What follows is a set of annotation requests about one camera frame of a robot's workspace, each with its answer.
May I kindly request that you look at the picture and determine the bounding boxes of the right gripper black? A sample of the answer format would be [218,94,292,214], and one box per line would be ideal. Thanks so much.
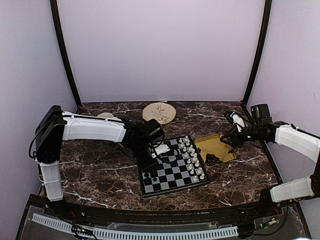
[220,124,262,148]

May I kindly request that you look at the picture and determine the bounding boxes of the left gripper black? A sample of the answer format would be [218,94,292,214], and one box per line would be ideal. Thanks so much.
[129,141,159,174]

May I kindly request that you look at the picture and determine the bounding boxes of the black white chess board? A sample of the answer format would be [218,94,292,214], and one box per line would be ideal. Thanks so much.
[138,135,210,198]

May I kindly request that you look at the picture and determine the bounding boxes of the gold metal tray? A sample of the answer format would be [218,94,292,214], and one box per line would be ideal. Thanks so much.
[194,133,238,168]

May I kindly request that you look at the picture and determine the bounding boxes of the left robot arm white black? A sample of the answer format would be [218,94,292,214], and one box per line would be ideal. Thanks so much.
[28,105,170,218]

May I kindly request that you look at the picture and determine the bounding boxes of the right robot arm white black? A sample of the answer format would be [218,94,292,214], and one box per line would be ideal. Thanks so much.
[220,103,320,217]

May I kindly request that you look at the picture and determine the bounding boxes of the pile of black chess pieces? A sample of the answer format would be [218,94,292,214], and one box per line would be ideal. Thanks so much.
[197,147,237,168]

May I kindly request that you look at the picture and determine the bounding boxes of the white chess pieces row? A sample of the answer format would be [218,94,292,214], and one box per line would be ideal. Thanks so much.
[176,135,206,185]

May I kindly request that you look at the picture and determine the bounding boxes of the beige floral ceramic plate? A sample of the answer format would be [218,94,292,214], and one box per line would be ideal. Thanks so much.
[142,102,177,125]

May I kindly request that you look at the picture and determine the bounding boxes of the beige coral pattern mug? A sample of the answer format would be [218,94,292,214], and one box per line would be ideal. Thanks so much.
[97,112,114,118]

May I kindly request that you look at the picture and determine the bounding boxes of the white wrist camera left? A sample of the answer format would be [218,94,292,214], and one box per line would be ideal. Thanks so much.
[150,144,170,159]

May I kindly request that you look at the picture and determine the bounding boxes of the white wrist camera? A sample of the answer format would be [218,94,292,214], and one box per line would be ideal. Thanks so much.
[223,110,247,133]
[150,144,170,159]

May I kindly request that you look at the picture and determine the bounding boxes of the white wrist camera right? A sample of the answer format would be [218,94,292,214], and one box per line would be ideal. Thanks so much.
[223,110,247,133]

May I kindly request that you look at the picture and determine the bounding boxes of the grey slotted cable duct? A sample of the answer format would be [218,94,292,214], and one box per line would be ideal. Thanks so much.
[31,213,239,240]

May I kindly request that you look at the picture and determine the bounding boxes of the black front rail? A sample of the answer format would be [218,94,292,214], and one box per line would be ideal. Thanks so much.
[44,199,283,226]

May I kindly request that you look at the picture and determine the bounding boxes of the right black frame post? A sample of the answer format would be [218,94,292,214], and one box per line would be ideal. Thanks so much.
[241,0,272,106]

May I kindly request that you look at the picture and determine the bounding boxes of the black frame post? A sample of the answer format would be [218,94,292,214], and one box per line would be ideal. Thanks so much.
[241,0,272,106]
[49,0,82,108]

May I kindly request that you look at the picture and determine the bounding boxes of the left black frame post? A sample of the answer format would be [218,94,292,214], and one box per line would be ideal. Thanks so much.
[49,0,82,108]

